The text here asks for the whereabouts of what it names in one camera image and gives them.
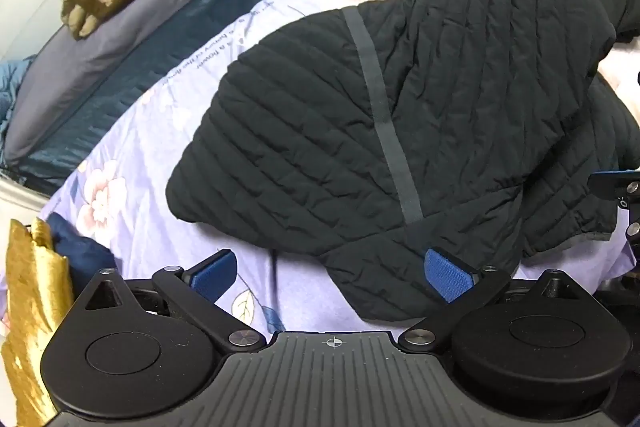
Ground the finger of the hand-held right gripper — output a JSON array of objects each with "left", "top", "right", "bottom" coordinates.
[{"left": 588, "top": 167, "right": 640, "bottom": 259}]

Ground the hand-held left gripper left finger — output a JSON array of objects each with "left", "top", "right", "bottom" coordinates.
[{"left": 73, "top": 249, "right": 266, "bottom": 355}]

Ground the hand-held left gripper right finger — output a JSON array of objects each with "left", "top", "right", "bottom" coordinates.
[{"left": 399, "top": 248, "right": 601, "bottom": 354}]

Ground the black quilted jacket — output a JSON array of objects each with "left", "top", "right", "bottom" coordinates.
[{"left": 166, "top": 0, "right": 631, "bottom": 323}]

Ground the navy blue cloth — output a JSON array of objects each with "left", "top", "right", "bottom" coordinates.
[{"left": 47, "top": 213, "right": 119, "bottom": 294}]

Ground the lilac floral bed sheet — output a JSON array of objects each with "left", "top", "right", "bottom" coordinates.
[{"left": 39, "top": 0, "right": 640, "bottom": 334}]

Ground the gold shiny cloth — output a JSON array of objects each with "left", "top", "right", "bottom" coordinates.
[{"left": 0, "top": 217, "right": 76, "bottom": 427}]

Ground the light blue cloth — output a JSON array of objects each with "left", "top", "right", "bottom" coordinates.
[{"left": 0, "top": 59, "right": 37, "bottom": 128}]

